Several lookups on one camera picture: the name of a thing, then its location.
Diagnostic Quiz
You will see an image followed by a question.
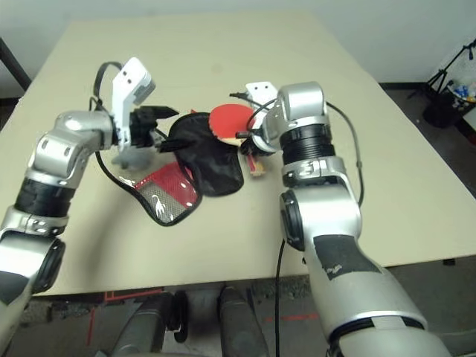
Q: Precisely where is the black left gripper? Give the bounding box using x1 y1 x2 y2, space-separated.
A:
129 105 199 155

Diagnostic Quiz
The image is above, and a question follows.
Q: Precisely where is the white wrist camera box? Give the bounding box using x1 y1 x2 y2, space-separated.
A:
109 57 155 157
245 81 279 109

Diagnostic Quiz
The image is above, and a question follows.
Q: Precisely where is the grey robot leg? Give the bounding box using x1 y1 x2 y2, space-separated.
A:
217 286 271 357
111 290 189 357

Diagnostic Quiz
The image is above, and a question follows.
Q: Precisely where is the red ping-pong paddle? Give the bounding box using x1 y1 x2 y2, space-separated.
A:
208 104 266 179

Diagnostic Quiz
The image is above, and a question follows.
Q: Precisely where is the black bin with clutter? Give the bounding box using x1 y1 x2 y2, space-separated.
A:
422 80 476 129

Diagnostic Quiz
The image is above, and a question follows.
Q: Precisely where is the grey right robot leg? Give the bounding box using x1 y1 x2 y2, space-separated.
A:
217 286 271 357

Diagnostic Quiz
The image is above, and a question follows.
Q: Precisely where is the grey left robot leg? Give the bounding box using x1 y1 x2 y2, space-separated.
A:
111 290 189 357

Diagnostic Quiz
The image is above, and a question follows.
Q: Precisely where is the white panel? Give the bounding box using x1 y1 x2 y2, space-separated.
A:
462 106 476 149

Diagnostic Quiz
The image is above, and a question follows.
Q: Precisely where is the red and black paddle case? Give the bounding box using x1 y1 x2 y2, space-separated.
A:
118 109 245 227

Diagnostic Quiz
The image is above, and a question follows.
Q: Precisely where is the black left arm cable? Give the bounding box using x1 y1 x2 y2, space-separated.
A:
88 61 132 189

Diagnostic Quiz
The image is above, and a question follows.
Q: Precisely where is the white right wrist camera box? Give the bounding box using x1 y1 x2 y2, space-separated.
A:
245 81 279 109

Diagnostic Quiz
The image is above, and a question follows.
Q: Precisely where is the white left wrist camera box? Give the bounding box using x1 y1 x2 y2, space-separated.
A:
109 57 155 157

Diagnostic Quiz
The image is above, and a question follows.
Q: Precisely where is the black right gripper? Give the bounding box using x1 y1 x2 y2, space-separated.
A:
234 129 277 158

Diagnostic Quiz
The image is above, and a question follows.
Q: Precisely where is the black tripod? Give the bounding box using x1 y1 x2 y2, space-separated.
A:
407 36 476 100

